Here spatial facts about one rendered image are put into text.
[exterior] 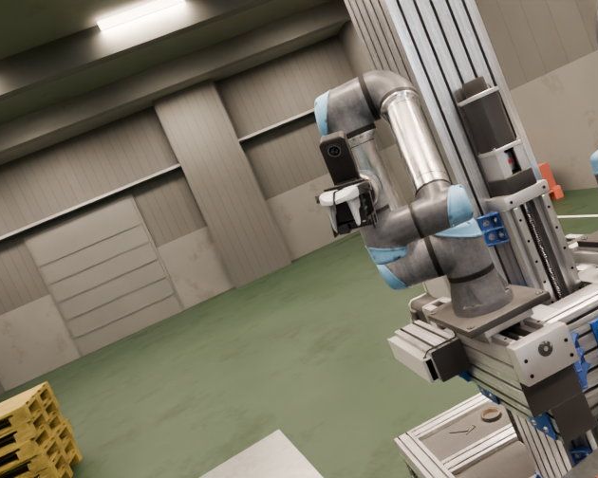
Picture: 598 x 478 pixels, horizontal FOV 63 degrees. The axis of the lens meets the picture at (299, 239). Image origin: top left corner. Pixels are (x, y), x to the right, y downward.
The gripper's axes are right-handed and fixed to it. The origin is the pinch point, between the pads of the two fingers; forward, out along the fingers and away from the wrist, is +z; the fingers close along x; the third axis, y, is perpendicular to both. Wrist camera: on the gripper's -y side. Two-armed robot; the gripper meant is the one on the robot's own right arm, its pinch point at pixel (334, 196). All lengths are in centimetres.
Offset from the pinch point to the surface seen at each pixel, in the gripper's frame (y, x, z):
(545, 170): 83, -158, -658
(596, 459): 74, -33, -39
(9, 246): -24, 898, -817
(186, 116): -196, 473, -985
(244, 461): 46, 32, -9
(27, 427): 129, 331, -221
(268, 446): 45, 28, -12
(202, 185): -36, 479, -971
